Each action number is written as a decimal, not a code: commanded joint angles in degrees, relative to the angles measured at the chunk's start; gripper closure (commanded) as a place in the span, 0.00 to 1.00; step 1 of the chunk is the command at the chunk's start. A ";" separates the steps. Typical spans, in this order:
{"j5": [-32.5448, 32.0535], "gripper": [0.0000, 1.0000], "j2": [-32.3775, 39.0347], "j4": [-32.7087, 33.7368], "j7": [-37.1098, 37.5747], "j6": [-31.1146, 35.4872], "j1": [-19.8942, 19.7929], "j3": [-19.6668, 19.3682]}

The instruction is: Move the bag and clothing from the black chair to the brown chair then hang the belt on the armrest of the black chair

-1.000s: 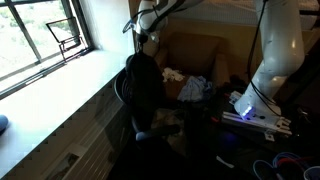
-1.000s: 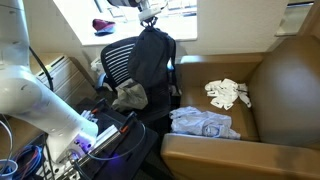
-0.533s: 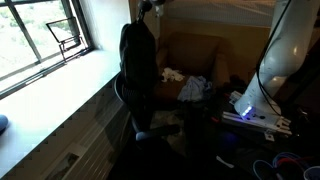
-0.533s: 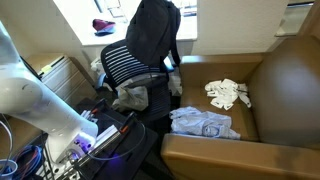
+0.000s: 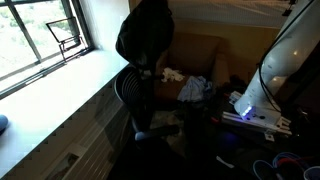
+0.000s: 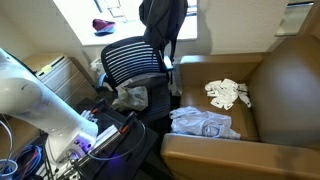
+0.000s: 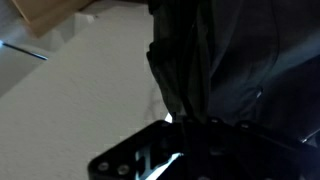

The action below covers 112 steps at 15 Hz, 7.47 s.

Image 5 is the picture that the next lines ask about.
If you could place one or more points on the beige khaki pants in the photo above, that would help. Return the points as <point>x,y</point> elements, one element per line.
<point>166,120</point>

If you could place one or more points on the dark window frame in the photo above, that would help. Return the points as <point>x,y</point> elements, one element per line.
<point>28,36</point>

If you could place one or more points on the black camera stand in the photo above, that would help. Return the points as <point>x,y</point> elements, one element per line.
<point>289,8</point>

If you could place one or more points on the brown leather armchair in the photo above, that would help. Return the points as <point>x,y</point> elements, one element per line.
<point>195,53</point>

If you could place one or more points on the black garment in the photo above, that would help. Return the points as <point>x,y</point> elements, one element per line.
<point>145,33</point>

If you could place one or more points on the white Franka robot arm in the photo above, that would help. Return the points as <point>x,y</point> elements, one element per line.
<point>283,63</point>

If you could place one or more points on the white wall radiator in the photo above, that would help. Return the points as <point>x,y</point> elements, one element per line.
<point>93,146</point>

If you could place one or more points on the black slatted office chair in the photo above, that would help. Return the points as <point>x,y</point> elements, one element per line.
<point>133,90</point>

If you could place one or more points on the maroon and blue cap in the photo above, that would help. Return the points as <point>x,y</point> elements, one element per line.
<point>2,123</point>

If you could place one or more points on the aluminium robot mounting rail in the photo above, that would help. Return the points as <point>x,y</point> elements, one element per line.
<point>253,122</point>

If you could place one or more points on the light blue shirt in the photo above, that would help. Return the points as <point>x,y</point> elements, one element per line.
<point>195,88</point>

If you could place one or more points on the white paper cup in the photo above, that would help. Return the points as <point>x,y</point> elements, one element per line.
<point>312,173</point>

